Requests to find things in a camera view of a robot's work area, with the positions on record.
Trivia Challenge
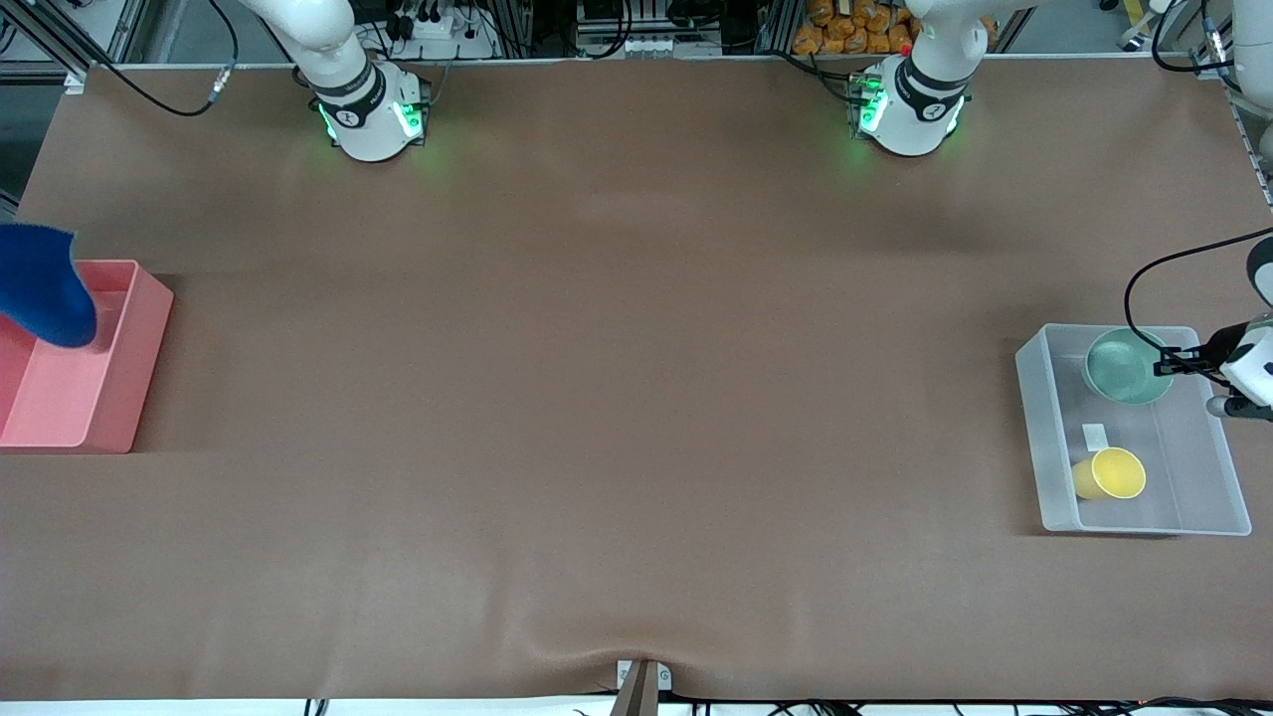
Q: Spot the clear plastic bin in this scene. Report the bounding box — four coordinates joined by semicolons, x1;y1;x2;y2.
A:
1014;323;1253;539

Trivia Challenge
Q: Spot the orange snack bags pile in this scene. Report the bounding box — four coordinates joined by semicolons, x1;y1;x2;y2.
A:
792;0;999;57

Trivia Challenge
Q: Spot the white socket strip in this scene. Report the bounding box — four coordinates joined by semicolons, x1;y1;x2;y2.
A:
622;36;724;57

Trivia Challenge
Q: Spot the brown table cover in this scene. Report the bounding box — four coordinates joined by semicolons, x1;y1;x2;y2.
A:
0;55;1273;703

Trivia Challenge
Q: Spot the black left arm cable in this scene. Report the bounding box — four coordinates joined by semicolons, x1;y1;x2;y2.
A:
1123;0;1273;351

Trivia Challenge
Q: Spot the brown camera mount post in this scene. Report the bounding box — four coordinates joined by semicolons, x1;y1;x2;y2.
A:
609;658;662;716

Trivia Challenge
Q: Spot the grey and blue cloth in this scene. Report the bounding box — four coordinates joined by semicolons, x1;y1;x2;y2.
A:
0;223;99;350

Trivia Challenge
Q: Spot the white power strip with plugs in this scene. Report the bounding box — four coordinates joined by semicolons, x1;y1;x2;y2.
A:
383;0;501;61

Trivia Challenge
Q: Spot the pink plastic bin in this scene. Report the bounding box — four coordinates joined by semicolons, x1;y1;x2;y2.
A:
0;260;175;455

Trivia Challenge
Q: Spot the yellow cup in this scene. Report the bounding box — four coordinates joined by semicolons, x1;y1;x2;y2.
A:
1071;447;1148;502

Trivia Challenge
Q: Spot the mint green bowl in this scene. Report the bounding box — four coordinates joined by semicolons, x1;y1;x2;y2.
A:
1083;327;1178;407

